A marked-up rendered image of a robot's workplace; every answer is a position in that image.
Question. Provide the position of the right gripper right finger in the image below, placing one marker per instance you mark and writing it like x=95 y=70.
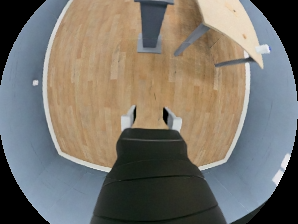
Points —
x=171 y=120

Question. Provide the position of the white plastic bottle with blue cap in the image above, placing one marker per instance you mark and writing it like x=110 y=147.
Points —
x=262 y=49

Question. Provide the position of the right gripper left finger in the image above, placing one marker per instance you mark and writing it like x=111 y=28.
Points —
x=128 y=120

